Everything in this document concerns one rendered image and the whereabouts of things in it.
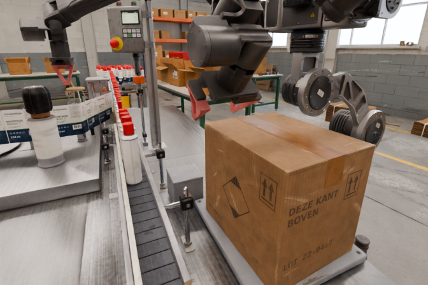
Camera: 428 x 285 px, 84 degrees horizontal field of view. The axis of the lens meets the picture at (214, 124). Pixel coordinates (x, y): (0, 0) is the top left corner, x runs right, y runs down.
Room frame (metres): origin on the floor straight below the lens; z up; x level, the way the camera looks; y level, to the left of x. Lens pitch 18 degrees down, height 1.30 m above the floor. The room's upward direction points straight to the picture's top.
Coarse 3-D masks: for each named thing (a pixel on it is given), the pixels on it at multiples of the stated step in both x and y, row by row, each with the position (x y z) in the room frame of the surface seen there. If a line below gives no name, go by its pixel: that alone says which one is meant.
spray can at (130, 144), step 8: (128, 128) 0.68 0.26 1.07; (128, 136) 0.68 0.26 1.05; (136, 136) 0.69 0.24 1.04; (128, 144) 0.67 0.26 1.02; (136, 144) 0.69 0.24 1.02; (128, 152) 0.67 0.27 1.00; (136, 152) 0.68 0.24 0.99; (128, 160) 0.67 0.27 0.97; (136, 160) 0.68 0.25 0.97; (128, 168) 0.67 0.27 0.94; (136, 168) 0.68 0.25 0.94; (128, 176) 0.67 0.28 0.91; (136, 176) 0.68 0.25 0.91; (128, 184) 0.67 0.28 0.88; (136, 184) 0.67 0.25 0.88
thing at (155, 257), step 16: (144, 176) 0.73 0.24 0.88; (128, 192) 0.63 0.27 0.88; (144, 192) 0.63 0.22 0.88; (144, 208) 0.56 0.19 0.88; (144, 224) 0.49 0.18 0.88; (160, 224) 0.49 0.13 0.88; (144, 240) 0.44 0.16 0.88; (160, 240) 0.44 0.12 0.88; (144, 256) 0.40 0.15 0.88; (160, 256) 0.40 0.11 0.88; (144, 272) 0.36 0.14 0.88; (160, 272) 0.36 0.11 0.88; (176, 272) 0.36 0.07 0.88
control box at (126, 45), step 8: (112, 8) 1.11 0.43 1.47; (120, 8) 1.10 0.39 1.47; (128, 8) 1.10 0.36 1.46; (136, 8) 1.09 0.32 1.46; (112, 16) 1.11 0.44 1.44; (120, 16) 1.10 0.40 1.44; (112, 24) 1.11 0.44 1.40; (120, 24) 1.10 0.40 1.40; (112, 32) 1.11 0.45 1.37; (120, 32) 1.11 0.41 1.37; (120, 40) 1.10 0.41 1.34; (128, 40) 1.10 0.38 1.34; (136, 40) 1.09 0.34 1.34; (112, 48) 1.11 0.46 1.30; (120, 48) 1.11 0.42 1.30; (128, 48) 1.10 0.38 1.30; (136, 48) 1.09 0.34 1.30; (144, 48) 1.09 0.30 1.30
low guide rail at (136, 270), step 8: (120, 152) 0.85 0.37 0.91; (120, 160) 0.78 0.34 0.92; (120, 168) 0.72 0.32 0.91; (128, 200) 0.54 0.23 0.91; (128, 208) 0.51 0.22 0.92; (128, 216) 0.48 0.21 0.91; (128, 224) 0.45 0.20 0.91; (128, 232) 0.43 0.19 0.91; (136, 248) 0.38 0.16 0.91; (136, 256) 0.36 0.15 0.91; (136, 264) 0.35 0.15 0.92; (136, 272) 0.33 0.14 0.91; (136, 280) 0.31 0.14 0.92
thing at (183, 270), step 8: (144, 160) 0.69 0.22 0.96; (144, 168) 0.66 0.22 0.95; (152, 184) 0.54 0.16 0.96; (152, 192) 0.52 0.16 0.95; (160, 200) 0.48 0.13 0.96; (160, 208) 0.45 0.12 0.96; (160, 216) 0.43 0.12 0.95; (168, 224) 0.40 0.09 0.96; (168, 232) 0.37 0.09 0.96; (176, 240) 0.35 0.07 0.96; (176, 248) 0.34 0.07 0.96; (176, 256) 0.32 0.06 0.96; (176, 264) 0.31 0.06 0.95; (184, 264) 0.30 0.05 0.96; (184, 272) 0.29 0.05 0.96; (184, 280) 0.28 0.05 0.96
